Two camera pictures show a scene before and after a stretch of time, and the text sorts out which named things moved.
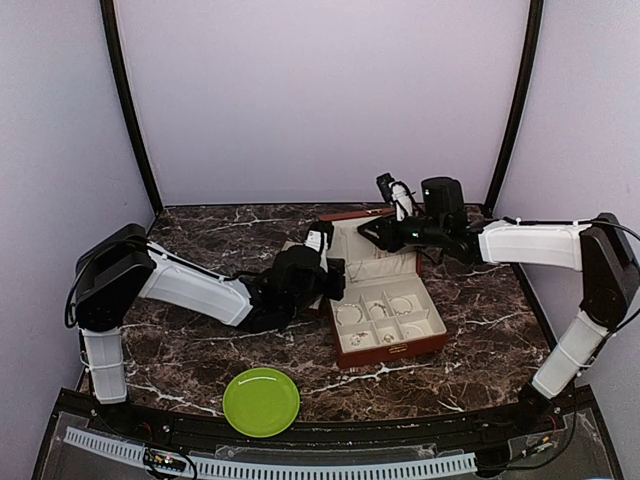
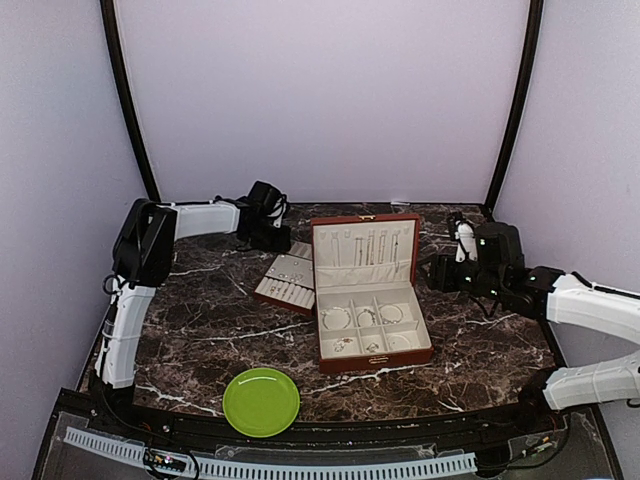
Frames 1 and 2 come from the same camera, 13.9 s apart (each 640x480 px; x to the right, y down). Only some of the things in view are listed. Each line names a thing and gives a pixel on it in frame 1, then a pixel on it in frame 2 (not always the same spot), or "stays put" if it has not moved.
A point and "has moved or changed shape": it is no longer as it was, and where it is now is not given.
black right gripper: [388, 240] -> [442, 268]
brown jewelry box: [385, 310] has moved or changed shape
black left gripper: [336, 290] -> [280, 246]
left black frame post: [125, 89] stays put
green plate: [261, 402] stays put
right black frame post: [521, 105] stays put
